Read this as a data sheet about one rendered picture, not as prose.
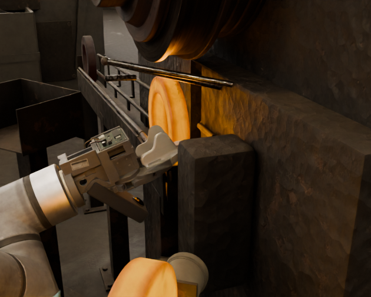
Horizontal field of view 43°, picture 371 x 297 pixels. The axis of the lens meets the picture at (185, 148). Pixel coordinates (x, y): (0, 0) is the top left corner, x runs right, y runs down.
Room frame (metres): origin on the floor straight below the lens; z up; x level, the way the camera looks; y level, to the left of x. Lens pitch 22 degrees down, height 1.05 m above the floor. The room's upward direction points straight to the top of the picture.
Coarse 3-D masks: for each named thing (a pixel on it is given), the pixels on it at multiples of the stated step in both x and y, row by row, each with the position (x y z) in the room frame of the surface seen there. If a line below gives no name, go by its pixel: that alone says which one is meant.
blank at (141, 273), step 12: (132, 264) 0.37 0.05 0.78; (144, 264) 0.37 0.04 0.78; (156, 264) 0.37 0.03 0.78; (168, 264) 0.39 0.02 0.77; (120, 276) 0.35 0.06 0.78; (132, 276) 0.35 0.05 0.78; (144, 276) 0.35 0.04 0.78; (156, 276) 0.35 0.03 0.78; (168, 276) 0.39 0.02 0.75; (120, 288) 0.33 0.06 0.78; (132, 288) 0.33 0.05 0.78; (144, 288) 0.33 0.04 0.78; (156, 288) 0.35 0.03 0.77; (168, 288) 0.39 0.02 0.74
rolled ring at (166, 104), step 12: (156, 84) 0.87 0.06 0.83; (168, 84) 0.82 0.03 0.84; (156, 96) 0.89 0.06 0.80; (168, 96) 0.80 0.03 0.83; (180, 96) 0.80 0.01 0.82; (156, 108) 0.91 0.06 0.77; (168, 108) 0.79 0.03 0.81; (180, 108) 0.79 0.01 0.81; (156, 120) 0.91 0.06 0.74; (168, 120) 0.79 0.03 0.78; (180, 120) 0.78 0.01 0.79; (168, 132) 0.79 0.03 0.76; (180, 132) 0.77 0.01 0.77
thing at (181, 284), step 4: (180, 280) 0.42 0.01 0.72; (184, 280) 0.42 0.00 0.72; (180, 284) 0.42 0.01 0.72; (184, 284) 0.42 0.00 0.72; (188, 284) 0.42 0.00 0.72; (192, 284) 0.42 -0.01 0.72; (196, 284) 0.42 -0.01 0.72; (180, 288) 0.42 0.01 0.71; (184, 288) 0.42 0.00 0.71; (188, 288) 0.42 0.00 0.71; (192, 288) 0.42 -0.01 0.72; (196, 288) 0.42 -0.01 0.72; (180, 292) 0.42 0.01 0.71; (184, 292) 0.42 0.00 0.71; (188, 292) 0.42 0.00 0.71; (192, 292) 0.42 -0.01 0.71; (196, 292) 0.41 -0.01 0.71; (180, 296) 0.42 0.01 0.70; (184, 296) 0.42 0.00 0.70; (188, 296) 0.42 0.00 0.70; (192, 296) 0.42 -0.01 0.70; (196, 296) 0.41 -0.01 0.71
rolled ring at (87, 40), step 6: (84, 36) 1.88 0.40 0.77; (90, 36) 1.88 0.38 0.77; (84, 42) 1.85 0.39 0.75; (90, 42) 1.83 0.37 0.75; (84, 48) 1.93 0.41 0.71; (90, 48) 1.81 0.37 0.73; (84, 54) 1.94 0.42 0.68; (90, 54) 1.80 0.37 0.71; (84, 60) 1.94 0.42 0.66; (90, 60) 1.79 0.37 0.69; (84, 66) 1.92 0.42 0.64; (90, 66) 1.79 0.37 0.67; (96, 66) 1.80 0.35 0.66; (90, 72) 1.80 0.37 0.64; (96, 72) 1.81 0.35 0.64; (96, 78) 1.83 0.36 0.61
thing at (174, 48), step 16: (176, 0) 0.67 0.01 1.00; (192, 0) 0.67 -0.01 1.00; (208, 0) 0.68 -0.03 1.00; (176, 16) 0.67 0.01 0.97; (192, 16) 0.69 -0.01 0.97; (208, 16) 0.70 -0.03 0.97; (160, 32) 0.75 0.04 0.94; (176, 32) 0.69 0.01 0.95; (192, 32) 0.71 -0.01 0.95; (208, 32) 0.73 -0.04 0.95; (144, 48) 0.85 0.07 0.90; (160, 48) 0.75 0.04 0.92; (176, 48) 0.75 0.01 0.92; (192, 48) 0.77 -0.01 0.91
